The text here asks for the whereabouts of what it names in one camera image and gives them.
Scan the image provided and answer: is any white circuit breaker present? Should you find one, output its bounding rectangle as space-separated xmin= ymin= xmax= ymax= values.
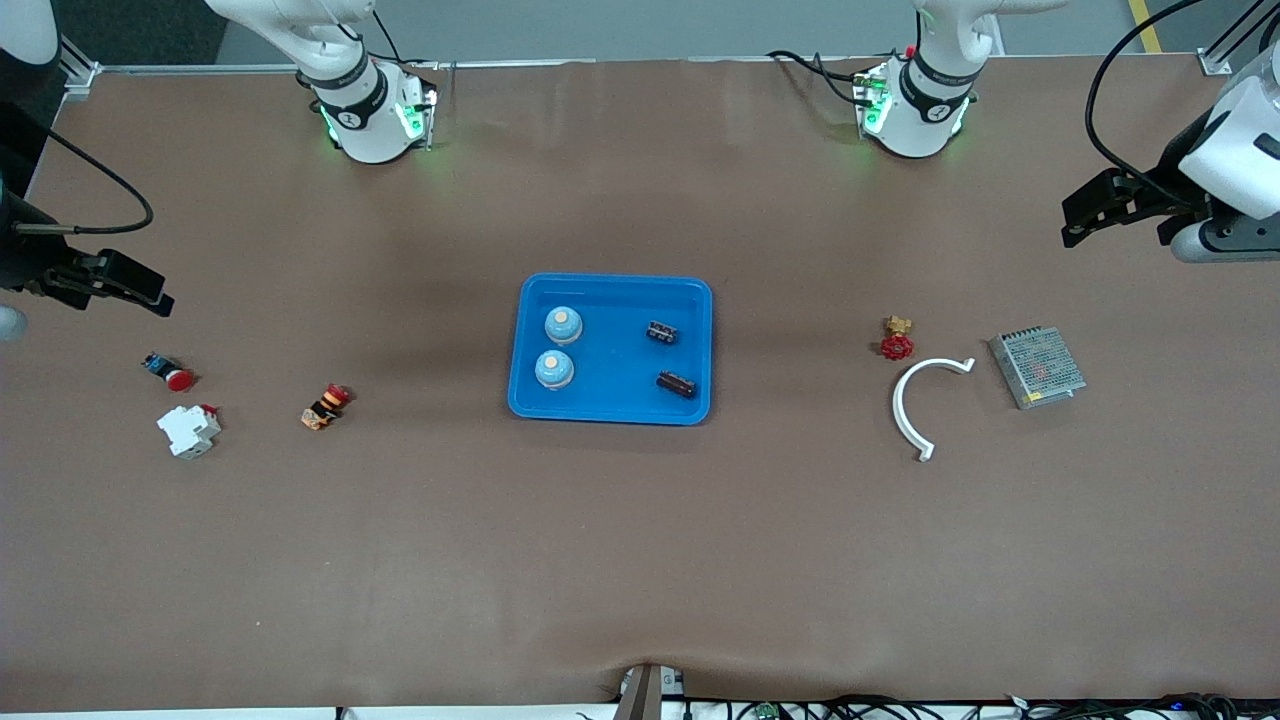
xmin=156 ymin=403 xmax=223 ymax=460

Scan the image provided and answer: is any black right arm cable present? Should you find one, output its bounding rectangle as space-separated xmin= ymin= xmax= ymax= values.
xmin=15 ymin=128 xmax=154 ymax=236

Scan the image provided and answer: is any aluminium frame post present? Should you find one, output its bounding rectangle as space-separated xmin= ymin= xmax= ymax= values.
xmin=58 ymin=35 xmax=103 ymax=101
xmin=1200 ymin=0 xmax=1266 ymax=76

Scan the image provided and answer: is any black base cable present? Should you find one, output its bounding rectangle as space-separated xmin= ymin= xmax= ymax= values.
xmin=767 ymin=48 xmax=873 ymax=107
xmin=372 ymin=10 xmax=441 ymax=71

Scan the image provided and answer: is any silver table edge rail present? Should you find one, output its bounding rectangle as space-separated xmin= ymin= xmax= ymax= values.
xmin=98 ymin=58 xmax=861 ymax=76

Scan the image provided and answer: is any metal mesh power supply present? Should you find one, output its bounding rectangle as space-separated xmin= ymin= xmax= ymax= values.
xmin=989 ymin=326 xmax=1088 ymax=411

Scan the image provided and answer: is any red orange emergency stop button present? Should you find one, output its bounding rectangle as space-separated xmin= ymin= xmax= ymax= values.
xmin=300 ymin=383 xmax=353 ymax=432

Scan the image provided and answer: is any grey metal table clamp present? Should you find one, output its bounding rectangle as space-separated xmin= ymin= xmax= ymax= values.
xmin=612 ymin=663 xmax=688 ymax=720

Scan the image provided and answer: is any black right base cable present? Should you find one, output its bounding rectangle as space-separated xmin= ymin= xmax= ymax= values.
xmin=372 ymin=10 xmax=441 ymax=71

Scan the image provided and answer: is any blue plastic tray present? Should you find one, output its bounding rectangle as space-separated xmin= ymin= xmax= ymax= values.
xmin=507 ymin=273 xmax=714 ymax=426

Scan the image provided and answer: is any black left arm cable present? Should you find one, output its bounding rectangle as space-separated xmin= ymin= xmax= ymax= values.
xmin=1086 ymin=0 xmax=1206 ymax=211

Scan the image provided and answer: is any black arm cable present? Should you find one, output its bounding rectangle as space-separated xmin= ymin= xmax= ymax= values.
xmin=15 ymin=128 xmax=154 ymax=236
xmin=1086 ymin=0 xmax=1206 ymax=211

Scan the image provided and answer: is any black left base cable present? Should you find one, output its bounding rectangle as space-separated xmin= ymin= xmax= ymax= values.
xmin=767 ymin=48 xmax=873 ymax=107

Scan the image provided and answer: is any red push button blue base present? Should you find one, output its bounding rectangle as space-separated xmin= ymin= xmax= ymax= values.
xmin=142 ymin=352 xmax=196 ymax=393

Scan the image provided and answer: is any white curved plastic bracket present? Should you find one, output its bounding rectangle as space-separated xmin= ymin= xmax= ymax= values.
xmin=892 ymin=357 xmax=977 ymax=463

